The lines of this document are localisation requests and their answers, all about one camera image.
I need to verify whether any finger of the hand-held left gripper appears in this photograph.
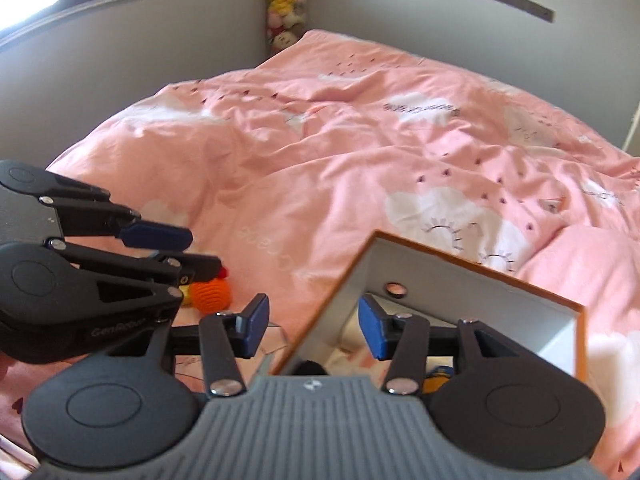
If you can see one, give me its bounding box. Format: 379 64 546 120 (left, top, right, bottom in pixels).
47 237 224 312
30 172 194 252

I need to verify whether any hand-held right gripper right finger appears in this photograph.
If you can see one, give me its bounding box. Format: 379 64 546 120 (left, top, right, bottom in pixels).
358 293 507 397

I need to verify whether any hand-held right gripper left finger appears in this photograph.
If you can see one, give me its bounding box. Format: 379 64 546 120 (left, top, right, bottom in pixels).
149 293 271 397

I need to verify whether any white cardboard box orange rim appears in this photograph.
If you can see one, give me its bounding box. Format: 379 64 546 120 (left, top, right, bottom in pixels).
269 229 589 382

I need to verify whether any orange crocheted toy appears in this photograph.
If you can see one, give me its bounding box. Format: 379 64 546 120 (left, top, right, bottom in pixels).
179 266 234 309

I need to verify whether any pink printed duvet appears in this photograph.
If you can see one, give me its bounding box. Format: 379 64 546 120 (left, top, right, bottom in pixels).
0 29 640 471

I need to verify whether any pile of plush toys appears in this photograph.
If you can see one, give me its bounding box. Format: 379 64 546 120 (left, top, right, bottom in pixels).
266 0 310 52

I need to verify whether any grey wall plate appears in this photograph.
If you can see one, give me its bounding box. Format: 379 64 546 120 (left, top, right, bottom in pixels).
486 0 557 24

